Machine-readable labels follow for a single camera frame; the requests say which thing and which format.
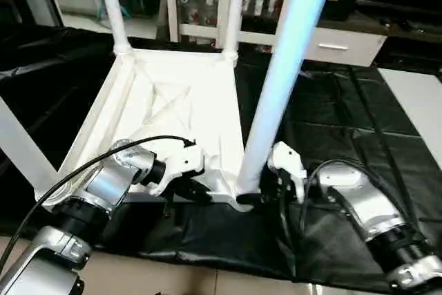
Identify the black mat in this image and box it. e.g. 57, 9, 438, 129
0, 26, 442, 285

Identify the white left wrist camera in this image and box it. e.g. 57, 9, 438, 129
148, 144, 206, 196

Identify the white drawer unit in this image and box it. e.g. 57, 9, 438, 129
304, 26, 387, 68

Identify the white glass door cabinet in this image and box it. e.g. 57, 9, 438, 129
166, 0, 301, 50

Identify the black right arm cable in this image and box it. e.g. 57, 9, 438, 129
280, 158, 374, 240

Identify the white flat board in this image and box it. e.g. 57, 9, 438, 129
378, 67, 442, 171

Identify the light blue stand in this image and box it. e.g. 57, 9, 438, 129
97, 3, 132, 21

